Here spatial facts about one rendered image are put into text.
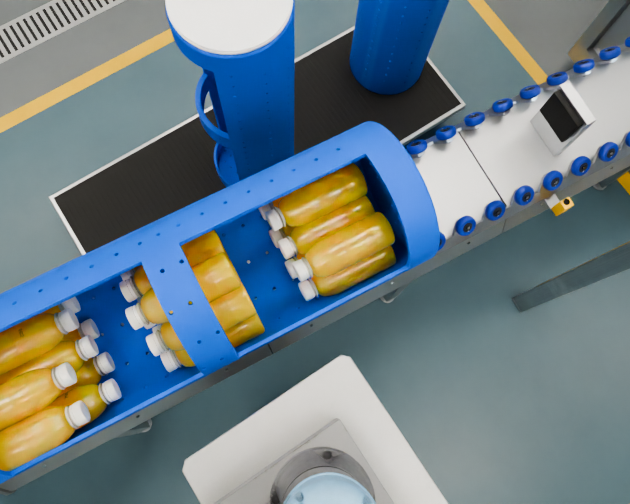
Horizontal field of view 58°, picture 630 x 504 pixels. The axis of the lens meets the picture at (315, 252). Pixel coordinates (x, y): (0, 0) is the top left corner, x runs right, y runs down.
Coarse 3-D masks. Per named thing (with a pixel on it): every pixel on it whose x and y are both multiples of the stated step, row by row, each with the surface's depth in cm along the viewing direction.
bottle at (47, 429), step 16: (32, 416) 94; (48, 416) 93; (64, 416) 94; (0, 432) 93; (16, 432) 92; (32, 432) 92; (48, 432) 92; (64, 432) 93; (0, 448) 91; (16, 448) 91; (32, 448) 92; (48, 448) 93; (0, 464) 91; (16, 464) 92
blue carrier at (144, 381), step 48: (336, 144) 99; (384, 144) 96; (240, 192) 96; (288, 192) 94; (384, 192) 114; (144, 240) 93; (240, 240) 116; (432, 240) 99; (48, 288) 90; (96, 288) 110; (192, 288) 88; (288, 288) 116; (144, 336) 113; (192, 336) 90; (144, 384) 107; (96, 432) 95; (0, 480) 91
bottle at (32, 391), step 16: (48, 368) 96; (16, 384) 92; (32, 384) 92; (48, 384) 93; (0, 400) 91; (16, 400) 91; (32, 400) 92; (48, 400) 94; (0, 416) 91; (16, 416) 92
